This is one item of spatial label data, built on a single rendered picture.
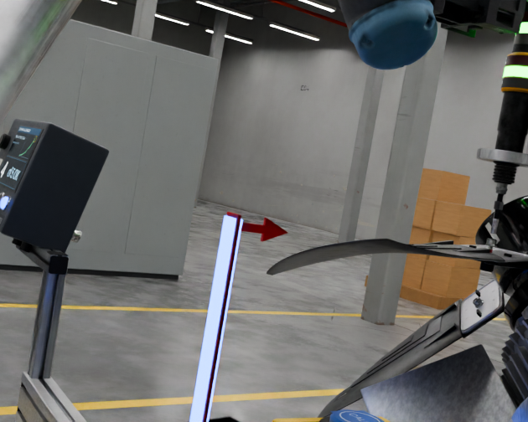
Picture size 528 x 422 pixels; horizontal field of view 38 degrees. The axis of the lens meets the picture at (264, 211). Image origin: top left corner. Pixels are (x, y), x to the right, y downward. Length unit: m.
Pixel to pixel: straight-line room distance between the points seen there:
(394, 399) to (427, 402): 0.04
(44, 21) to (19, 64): 0.06
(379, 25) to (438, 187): 8.70
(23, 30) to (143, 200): 6.64
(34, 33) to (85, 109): 6.28
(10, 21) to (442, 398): 0.61
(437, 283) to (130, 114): 4.15
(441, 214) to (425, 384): 8.41
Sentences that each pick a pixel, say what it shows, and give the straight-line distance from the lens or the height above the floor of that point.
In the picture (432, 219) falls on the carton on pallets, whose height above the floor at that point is 0.99.
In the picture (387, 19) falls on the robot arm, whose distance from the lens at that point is 0.68.
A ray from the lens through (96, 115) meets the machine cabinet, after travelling 7.16.
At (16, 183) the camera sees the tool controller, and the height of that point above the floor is 1.15.
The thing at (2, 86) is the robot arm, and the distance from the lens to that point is 0.83.
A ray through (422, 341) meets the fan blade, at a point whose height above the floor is 1.05.
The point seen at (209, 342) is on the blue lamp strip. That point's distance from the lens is 0.75.
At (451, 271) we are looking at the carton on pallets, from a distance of 9.16.
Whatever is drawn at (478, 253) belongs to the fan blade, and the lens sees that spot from 0.89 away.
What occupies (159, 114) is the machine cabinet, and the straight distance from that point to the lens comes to 7.45.
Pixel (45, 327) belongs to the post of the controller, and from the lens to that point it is 1.25.
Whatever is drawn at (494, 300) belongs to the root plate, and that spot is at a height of 1.12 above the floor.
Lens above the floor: 1.24
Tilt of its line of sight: 3 degrees down
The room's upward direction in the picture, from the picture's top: 10 degrees clockwise
